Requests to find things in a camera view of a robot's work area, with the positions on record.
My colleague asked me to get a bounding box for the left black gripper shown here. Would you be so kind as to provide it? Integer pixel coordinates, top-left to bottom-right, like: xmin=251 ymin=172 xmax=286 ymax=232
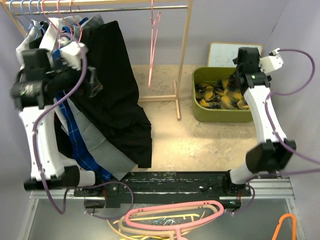
xmin=47 ymin=54 xmax=103 ymax=98

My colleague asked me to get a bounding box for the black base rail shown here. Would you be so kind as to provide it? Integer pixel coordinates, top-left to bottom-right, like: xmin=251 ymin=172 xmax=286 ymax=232
xmin=74 ymin=171 xmax=251 ymax=208

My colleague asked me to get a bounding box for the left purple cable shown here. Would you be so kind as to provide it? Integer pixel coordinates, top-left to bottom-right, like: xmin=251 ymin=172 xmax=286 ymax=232
xmin=31 ymin=33 xmax=135 ymax=220

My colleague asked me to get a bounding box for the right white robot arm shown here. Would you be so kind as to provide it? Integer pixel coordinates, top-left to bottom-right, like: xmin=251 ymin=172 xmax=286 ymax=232
xmin=222 ymin=47 xmax=297 ymax=196

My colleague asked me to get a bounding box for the aluminium frame rail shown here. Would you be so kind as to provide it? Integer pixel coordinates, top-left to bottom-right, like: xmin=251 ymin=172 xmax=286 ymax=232
xmin=18 ymin=179 xmax=295 ymax=240

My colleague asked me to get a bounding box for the yellow plastic hanger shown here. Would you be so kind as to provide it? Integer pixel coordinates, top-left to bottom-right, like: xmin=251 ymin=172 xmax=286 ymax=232
xmin=106 ymin=211 xmax=205 ymax=240

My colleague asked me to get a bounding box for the small whiteboard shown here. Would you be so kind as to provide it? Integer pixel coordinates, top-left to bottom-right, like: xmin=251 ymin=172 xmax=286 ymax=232
xmin=207 ymin=42 xmax=263 ymax=68

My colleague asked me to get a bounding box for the light grey hanging shirt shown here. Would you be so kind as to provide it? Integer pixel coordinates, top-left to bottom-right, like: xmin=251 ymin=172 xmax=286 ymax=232
xmin=15 ymin=20 xmax=42 ymax=69

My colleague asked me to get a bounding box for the orange plastic hanger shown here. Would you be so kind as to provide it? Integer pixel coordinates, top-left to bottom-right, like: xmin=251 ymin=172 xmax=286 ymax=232
xmin=271 ymin=213 xmax=298 ymax=240

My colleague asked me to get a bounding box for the blue checked hanging shirt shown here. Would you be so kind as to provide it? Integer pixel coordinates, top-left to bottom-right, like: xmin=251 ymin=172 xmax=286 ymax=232
xmin=53 ymin=24 xmax=113 ymax=181

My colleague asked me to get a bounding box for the olive green plastic bin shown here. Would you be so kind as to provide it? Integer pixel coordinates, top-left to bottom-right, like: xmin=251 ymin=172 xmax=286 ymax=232
xmin=192 ymin=67 xmax=253 ymax=123

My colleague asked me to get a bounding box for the wooden clothes rack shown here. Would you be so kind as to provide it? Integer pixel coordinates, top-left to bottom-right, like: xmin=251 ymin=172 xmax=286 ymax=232
xmin=0 ymin=0 xmax=195 ymax=121

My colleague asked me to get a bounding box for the black hanging shirt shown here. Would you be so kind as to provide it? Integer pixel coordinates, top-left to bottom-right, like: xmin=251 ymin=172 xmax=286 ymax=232
xmin=71 ymin=20 xmax=152 ymax=169

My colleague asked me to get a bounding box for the white hanging shirt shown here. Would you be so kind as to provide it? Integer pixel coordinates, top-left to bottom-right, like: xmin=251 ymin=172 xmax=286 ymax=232
xmin=39 ymin=17 xmax=74 ymax=57

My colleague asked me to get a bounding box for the blue wire hanger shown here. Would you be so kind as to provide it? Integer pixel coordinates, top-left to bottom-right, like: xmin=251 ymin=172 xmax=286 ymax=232
xmin=8 ymin=0 xmax=46 ymax=39

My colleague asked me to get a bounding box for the pink wire hanger on shirt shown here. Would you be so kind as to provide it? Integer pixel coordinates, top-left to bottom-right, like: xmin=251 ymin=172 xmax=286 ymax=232
xmin=40 ymin=0 xmax=80 ymax=37

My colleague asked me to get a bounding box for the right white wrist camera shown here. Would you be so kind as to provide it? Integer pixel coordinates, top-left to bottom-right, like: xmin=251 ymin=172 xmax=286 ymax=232
xmin=259 ymin=48 xmax=284 ymax=75

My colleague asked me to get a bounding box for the pink wire hanger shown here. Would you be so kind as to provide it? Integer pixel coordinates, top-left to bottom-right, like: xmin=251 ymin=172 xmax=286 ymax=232
xmin=40 ymin=0 xmax=80 ymax=37
xmin=148 ymin=0 xmax=161 ymax=88

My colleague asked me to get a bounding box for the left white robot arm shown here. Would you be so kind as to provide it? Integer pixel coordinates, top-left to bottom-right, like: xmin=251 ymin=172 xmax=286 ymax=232
xmin=10 ymin=48 xmax=103 ymax=196

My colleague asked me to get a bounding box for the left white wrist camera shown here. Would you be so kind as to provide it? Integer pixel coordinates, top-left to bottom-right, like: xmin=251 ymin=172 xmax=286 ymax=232
xmin=59 ymin=41 xmax=88 ymax=70

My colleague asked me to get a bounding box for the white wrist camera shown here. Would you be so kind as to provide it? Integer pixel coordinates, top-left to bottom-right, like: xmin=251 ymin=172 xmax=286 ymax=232
xmin=59 ymin=41 xmax=88 ymax=70
xmin=259 ymin=48 xmax=284 ymax=75

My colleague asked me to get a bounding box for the yellow plaid flannel shirt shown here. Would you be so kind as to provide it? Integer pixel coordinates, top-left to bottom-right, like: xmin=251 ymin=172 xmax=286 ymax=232
xmin=195 ymin=77 xmax=250 ymax=110

